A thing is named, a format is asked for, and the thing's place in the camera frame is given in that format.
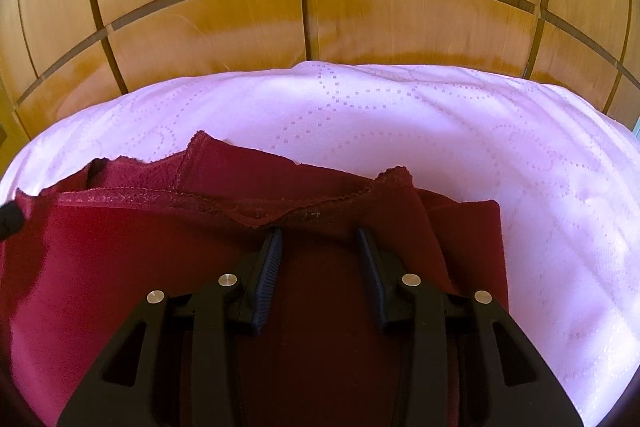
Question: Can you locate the pink dotted bedsheet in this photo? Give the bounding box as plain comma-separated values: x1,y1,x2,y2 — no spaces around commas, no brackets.
0,61,640,427

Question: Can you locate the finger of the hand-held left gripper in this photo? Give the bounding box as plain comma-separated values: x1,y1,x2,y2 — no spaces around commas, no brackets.
0,202,26,241

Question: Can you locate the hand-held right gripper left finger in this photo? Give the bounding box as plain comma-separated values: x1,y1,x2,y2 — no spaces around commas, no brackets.
56,227,284,427

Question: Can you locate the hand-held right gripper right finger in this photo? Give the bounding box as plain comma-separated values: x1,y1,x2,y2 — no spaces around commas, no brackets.
355,227,584,427

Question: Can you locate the dark red embroidered t-shirt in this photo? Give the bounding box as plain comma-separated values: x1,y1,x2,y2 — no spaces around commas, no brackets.
0,131,511,427

